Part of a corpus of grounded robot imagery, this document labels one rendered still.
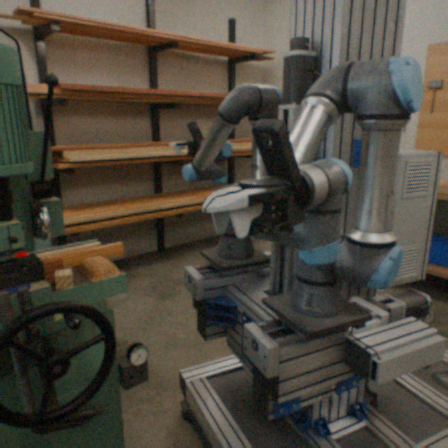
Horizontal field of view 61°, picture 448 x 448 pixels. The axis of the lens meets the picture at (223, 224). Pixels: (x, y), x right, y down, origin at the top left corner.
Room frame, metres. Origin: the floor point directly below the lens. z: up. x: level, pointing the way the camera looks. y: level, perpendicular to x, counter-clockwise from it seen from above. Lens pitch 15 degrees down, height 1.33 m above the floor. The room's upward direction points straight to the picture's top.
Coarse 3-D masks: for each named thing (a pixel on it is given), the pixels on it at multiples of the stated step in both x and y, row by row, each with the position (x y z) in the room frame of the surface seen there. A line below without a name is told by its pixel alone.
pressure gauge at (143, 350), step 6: (138, 342) 1.02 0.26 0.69; (132, 348) 0.99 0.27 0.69; (138, 348) 0.99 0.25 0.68; (144, 348) 1.00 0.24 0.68; (132, 354) 0.98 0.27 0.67; (138, 354) 0.99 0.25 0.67; (144, 354) 1.00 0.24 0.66; (132, 360) 0.98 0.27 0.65; (138, 360) 0.99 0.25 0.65; (144, 360) 1.00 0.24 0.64
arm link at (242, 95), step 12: (252, 84) 1.46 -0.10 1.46; (228, 96) 1.45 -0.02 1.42; (240, 96) 1.42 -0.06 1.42; (252, 96) 1.42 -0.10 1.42; (228, 108) 1.43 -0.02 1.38; (240, 108) 1.42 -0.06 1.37; (252, 108) 1.43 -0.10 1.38; (216, 120) 1.49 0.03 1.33; (228, 120) 1.44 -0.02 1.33; (240, 120) 1.46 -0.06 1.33; (216, 132) 1.49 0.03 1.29; (228, 132) 1.49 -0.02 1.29; (204, 144) 1.54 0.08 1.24; (216, 144) 1.52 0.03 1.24; (204, 156) 1.56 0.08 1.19; (216, 156) 1.58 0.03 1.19; (192, 168) 1.60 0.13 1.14; (204, 168) 1.59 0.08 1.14; (192, 180) 1.61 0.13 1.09
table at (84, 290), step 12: (84, 276) 1.02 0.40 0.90; (120, 276) 1.03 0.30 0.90; (60, 288) 0.93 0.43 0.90; (72, 288) 0.94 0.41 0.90; (84, 288) 0.96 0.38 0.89; (96, 288) 0.98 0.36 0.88; (108, 288) 1.01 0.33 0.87; (120, 288) 1.03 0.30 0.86; (60, 300) 0.92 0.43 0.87; (72, 300) 0.94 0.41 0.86; (84, 300) 0.96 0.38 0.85; (96, 300) 0.98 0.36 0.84; (48, 324) 0.81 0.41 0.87; (60, 324) 0.83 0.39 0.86; (24, 336) 0.78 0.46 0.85
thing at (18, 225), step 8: (0, 224) 0.96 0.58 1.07; (8, 224) 0.96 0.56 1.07; (16, 224) 0.97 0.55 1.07; (0, 232) 0.95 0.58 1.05; (8, 232) 0.96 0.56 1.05; (16, 232) 0.97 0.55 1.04; (0, 240) 0.95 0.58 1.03; (8, 240) 0.96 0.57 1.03; (24, 240) 0.98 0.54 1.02; (0, 248) 0.95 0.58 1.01; (8, 248) 0.96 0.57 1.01; (16, 248) 0.97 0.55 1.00
